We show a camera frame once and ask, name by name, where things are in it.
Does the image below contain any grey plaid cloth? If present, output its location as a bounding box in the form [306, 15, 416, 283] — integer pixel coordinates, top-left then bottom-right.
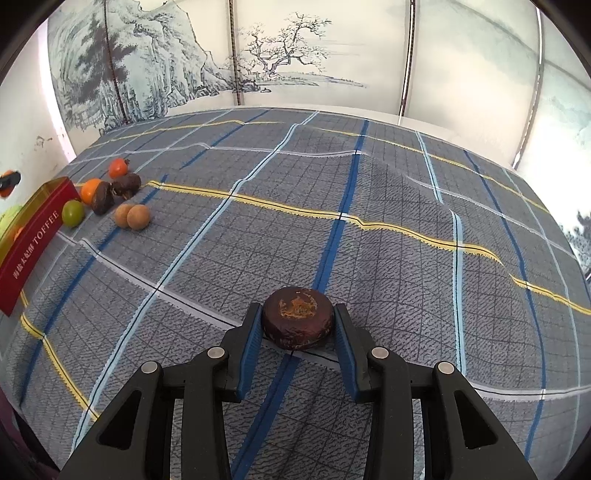
[0, 107, 591, 480]

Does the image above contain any dark brown round fruit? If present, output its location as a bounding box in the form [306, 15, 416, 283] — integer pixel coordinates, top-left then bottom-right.
[262, 286, 335, 350]

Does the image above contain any small green fruit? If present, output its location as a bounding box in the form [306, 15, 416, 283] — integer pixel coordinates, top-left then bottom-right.
[62, 200, 85, 227]

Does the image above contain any green tissue pack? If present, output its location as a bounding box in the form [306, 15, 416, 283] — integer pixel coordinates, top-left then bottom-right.
[0, 204, 24, 245]

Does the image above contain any red and gold tin box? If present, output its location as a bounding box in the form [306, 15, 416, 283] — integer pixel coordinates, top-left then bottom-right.
[0, 176, 81, 317]

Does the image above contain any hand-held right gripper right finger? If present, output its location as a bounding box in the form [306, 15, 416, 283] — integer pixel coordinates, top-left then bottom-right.
[333, 303, 539, 480]

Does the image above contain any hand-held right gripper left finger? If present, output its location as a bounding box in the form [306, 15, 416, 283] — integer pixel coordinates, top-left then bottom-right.
[58, 302, 264, 480]

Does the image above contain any dark brown wrinkled fruit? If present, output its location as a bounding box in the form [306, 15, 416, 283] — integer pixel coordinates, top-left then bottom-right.
[112, 173, 142, 200]
[91, 181, 115, 216]

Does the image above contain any landscape ink wall painting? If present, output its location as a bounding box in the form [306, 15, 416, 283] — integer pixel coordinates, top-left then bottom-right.
[46, 0, 591, 282]

